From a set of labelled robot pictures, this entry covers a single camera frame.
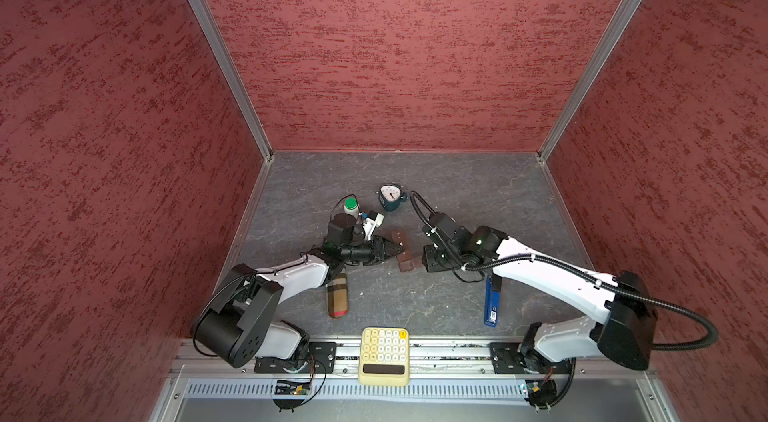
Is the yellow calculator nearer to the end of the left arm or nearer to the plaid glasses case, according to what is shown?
the plaid glasses case

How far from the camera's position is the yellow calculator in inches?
28.3

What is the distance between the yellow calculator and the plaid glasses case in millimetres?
82

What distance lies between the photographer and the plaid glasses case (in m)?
0.81

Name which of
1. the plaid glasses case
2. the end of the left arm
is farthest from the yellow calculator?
the end of the left arm

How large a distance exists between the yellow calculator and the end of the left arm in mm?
194

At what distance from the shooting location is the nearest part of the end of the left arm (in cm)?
74

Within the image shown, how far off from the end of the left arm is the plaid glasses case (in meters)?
0.11
